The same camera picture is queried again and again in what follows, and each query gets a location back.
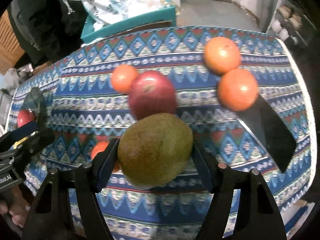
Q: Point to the person's left hand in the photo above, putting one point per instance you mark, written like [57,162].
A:
[13,203]

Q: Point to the black hanging coat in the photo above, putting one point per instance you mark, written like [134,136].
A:
[47,30]

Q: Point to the black flat phone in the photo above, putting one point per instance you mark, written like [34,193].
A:
[263,123]

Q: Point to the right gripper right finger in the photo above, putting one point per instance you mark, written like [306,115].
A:
[258,216]

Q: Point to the grey shoe rack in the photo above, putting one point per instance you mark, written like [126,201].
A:
[290,23]

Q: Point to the wooden louvered closet door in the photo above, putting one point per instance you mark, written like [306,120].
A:
[10,49]

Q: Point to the red apple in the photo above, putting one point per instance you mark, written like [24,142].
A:
[25,116]
[151,93]

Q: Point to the teal cardboard box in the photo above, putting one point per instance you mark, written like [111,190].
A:
[165,17]

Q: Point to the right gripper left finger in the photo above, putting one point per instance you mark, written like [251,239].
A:
[66,205]

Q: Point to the dark green glass bowl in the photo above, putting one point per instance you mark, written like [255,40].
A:
[34,102]

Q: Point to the large orange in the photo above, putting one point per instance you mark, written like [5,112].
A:
[221,55]

